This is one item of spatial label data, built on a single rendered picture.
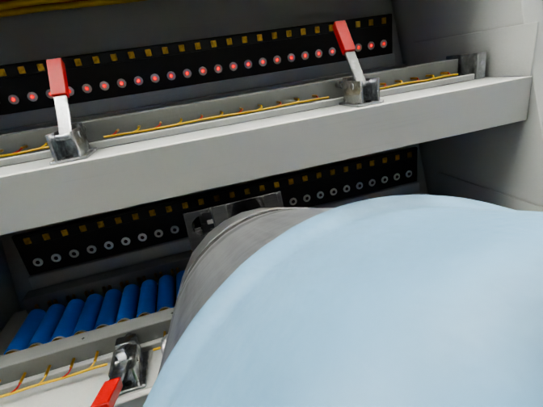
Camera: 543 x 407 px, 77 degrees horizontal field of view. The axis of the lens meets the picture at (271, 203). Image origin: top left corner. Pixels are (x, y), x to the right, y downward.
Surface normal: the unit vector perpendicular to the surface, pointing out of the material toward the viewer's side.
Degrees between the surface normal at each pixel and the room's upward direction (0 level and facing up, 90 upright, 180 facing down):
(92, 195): 108
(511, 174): 90
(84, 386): 18
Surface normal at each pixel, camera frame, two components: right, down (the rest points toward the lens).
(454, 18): -0.96, 0.22
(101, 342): 0.26, 0.32
